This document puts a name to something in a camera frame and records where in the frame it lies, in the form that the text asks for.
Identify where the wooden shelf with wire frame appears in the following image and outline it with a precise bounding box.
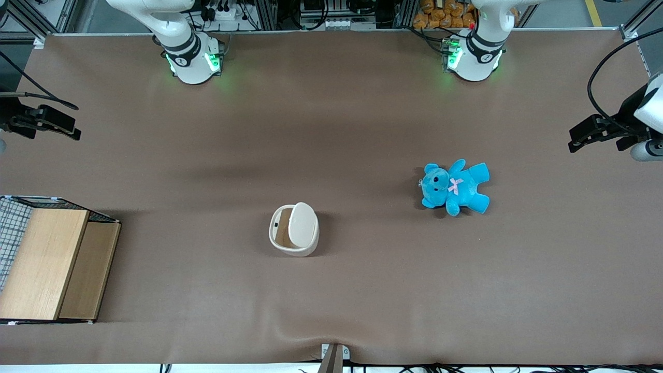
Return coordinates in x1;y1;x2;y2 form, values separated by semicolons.
0;195;122;325

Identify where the white socket row unit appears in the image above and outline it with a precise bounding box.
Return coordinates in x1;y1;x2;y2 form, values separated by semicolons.
300;17;377;31

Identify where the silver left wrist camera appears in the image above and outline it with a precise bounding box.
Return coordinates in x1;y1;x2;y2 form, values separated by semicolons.
630;139;663;162

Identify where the brown table mat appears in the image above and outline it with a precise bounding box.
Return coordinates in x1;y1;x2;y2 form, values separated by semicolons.
0;28;663;366

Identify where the white power strip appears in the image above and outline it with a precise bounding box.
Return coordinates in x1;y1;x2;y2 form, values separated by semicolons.
207;3;240;22

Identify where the white trash can lid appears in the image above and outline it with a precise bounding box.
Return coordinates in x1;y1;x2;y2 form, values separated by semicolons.
288;202;319;248

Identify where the blue teddy bear plush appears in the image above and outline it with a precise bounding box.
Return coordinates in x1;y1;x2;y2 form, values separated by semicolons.
419;159;491;217

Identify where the metal mounting bracket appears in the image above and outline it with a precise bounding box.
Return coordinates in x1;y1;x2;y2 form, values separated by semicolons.
321;343;351;361

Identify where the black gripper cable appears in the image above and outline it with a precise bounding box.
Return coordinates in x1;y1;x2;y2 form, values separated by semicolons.
0;51;79;111
587;27;663;133

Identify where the orange plush toy pile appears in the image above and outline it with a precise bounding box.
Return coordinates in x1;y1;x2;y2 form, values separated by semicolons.
412;0;520;30

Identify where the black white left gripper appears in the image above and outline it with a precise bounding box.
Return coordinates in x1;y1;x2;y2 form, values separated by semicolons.
568;71;663;153

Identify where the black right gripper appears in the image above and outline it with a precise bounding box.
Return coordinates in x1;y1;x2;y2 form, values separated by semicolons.
0;93;82;142

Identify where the aluminium frame profile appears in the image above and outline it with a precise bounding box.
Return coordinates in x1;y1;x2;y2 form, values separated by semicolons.
620;0;663;41
0;0;70;48

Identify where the white trash can body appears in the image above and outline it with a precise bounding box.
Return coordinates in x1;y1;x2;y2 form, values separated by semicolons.
268;204;320;257

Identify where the aluminium camera pole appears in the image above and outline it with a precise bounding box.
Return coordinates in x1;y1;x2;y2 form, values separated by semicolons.
318;345;344;373

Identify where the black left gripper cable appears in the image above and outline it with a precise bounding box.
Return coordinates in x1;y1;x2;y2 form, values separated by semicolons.
587;27;663;133

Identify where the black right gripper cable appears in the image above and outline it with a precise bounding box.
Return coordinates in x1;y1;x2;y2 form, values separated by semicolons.
0;51;79;111

